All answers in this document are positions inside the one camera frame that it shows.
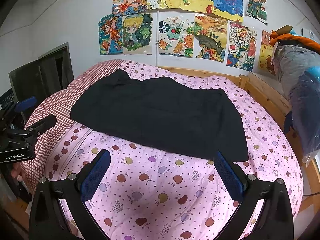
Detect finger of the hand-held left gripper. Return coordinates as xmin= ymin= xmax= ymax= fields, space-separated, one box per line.
xmin=14 ymin=96 xmax=38 ymax=113
xmin=24 ymin=115 xmax=57 ymax=138

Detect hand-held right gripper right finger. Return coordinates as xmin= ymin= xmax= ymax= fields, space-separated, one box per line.
xmin=212 ymin=150 xmax=294 ymax=240

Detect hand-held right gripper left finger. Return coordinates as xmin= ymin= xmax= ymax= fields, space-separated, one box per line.
xmin=28 ymin=149 xmax=111 ymax=240

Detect black puffer jacket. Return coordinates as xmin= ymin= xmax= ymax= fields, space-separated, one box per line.
xmin=70 ymin=69 xmax=250 ymax=162

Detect person's left hand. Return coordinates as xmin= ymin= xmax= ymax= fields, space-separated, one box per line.
xmin=10 ymin=164 xmax=24 ymax=182

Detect blue plastic crate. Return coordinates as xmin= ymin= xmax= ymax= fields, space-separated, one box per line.
xmin=0 ymin=87 xmax=15 ymax=109

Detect pink apple print quilt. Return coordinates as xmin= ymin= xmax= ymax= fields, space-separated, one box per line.
xmin=20 ymin=59 xmax=304 ymax=240

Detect orange cloth bundle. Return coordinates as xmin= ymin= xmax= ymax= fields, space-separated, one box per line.
xmin=269 ymin=24 xmax=320 ymax=52

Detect wooden bed frame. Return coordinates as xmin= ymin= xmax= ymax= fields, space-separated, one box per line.
xmin=159 ymin=66 xmax=320 ymax=214

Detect orange-haired girl wall drawing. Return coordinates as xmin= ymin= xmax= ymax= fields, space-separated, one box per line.
xmin=98 ymin=15 xmax=123 ymax=56

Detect yellow chick wall drawing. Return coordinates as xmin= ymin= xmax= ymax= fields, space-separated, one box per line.
xmin=257 ymin=29 xmax=278 ymax=77

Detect blond child wall drawing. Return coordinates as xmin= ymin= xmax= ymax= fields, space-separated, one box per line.
xmin=121 ymin=12 xmax=153 ymax=55

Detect red town wall drawing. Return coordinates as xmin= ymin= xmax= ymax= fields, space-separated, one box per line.
xmin=226 ymin=21 xmax=258 ymax=72

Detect white wall pipe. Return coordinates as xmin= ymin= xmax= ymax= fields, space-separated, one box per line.
xmin=155 ymin=9 xmax=160 ymax=67

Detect landscape wall drawing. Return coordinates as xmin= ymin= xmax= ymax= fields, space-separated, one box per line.
xmin=194 ymin=14 xmax=228 ymax=62

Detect swimming girl wall drawing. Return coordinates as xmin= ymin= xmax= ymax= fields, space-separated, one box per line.
xmin=112 ymin=0 xmax=148 ymax=15

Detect orange fruit juice wall drawing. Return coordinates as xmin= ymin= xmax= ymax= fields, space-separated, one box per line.
xmin=158 ymin=14 xmax=195 ymax=58

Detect white wall socket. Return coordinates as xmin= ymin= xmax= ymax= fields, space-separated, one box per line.
xmin=301 ymin=27 xmax=315 ymax=38

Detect red-haired boy wall drawing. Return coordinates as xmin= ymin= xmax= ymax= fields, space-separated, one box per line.
xmin=241 ymin=0 xmax=268 ymax=24

